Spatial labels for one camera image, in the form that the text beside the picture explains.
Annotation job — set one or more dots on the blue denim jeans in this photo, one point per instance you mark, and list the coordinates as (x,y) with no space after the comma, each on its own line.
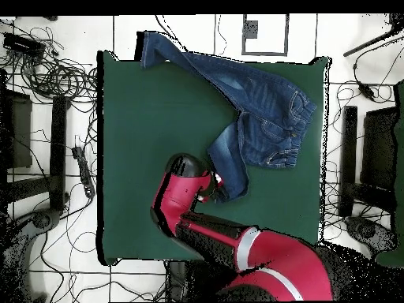
(271,120)

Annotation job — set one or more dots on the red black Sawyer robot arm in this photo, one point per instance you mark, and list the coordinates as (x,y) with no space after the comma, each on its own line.
(183,195)

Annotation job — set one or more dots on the dark flat panel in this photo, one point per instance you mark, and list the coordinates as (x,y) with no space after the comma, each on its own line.
(378,148)
(20,132)

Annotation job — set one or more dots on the dark green table cloth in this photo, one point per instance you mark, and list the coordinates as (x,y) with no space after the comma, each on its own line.
(142,126)

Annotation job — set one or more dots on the black power strip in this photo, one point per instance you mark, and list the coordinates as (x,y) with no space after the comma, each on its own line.
(84,172)

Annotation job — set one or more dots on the black wheeled chair base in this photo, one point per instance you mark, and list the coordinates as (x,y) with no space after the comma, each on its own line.
(367,232)
(42,219)

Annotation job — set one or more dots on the black power adapter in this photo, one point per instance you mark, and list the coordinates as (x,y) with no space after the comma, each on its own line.
(366,90)

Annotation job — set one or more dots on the black tripod pole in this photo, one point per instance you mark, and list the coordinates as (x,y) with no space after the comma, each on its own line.
(366,45)

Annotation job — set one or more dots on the black electronics box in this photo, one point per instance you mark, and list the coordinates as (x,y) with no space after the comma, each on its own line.
(23,45)

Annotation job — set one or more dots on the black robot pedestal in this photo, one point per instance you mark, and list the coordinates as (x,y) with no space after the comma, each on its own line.
(178,281)

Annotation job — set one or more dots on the black stand base frame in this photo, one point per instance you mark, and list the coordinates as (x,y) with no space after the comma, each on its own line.
(349,151)
(58,151)

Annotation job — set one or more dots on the grey square floor frame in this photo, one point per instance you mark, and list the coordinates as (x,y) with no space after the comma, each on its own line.
(251,30)

